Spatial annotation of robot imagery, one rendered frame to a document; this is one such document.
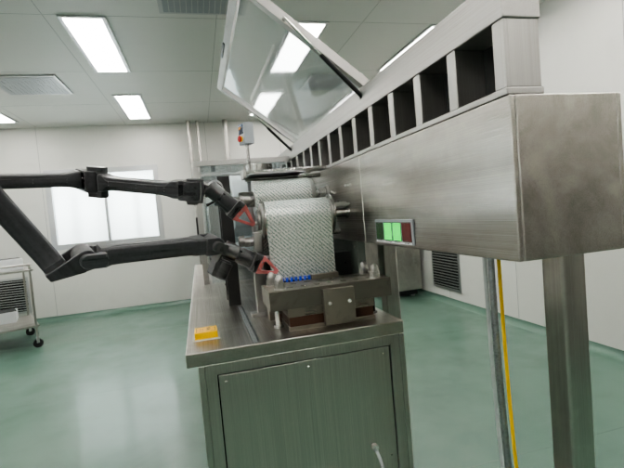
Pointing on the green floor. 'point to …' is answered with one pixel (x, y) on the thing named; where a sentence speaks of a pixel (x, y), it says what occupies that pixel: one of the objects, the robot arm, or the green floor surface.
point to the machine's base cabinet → (310, 408)
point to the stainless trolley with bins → (9, 318)
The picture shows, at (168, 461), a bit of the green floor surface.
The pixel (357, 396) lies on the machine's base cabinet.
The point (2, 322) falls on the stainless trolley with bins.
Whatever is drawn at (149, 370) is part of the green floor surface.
